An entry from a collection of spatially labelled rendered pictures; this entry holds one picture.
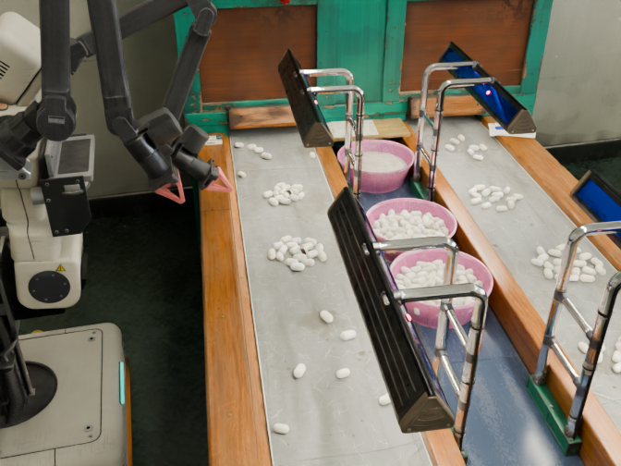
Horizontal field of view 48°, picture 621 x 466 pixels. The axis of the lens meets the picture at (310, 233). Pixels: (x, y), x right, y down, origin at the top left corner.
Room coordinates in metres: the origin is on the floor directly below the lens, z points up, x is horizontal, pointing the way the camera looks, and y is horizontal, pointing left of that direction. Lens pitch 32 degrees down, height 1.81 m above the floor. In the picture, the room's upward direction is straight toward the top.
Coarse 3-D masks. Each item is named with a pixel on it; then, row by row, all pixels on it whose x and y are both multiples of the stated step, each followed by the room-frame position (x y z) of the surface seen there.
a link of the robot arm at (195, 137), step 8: (192, 128) 1.80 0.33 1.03; (200, 128) 1.85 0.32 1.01; (184, 136) 1.80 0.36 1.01; (192, 136) 1.80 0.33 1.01; (200, 136) 1.79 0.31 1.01; (208, 136) 1.82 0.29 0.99; (176, 144) 1.78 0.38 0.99; (184, 144) 1.79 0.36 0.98; (192, 144) 1.79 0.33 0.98; (200, 144) 1.79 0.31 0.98; (168, 152) 1.77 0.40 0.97
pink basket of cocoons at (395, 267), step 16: (400, 256) 1.54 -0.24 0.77; (416, 256) 1.57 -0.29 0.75; (432, 256) 1.57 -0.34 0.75; (464, 256) 1.55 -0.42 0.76; (400, 272) 1.52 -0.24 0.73; (480, 272) 1.50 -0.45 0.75; (416, 304) 1.35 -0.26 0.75; (416, 320) 1.37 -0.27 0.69; (432, 320) 1.35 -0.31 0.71; (464, 320) 1.36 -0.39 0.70
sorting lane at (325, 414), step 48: (288, 144) 2.32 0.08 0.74; (240, 192) 1.95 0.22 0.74; (288, 288) 1.44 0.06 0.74; (336, 288) 1.44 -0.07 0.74; (288, 336) 1.25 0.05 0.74; (336, 336) 1.25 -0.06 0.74; (288, 384) 1.09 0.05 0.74; (336, 384) 1.09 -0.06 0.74; (288, 432) 0.96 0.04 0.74; (336, 432) 0.96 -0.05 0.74; (384, 432) 0.96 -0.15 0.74
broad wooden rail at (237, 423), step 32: (224, 160) 2.14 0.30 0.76; (224, 192) 1.91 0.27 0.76; (224, 224) 1.72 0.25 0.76; (224, 256) 1.55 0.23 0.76; (224, 288) 1.40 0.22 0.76; (224, 320) 1.28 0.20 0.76; (224, 352) 1.17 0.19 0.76; (256, 352) 1.19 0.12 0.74; (224, 384) 1.07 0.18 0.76; (256, 384) 1.08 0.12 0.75; (224, 416) 0.98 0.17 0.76; (256, 416) 0.98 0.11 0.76; (224, 448) 0.90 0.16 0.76; (256, 448) 0.90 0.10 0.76
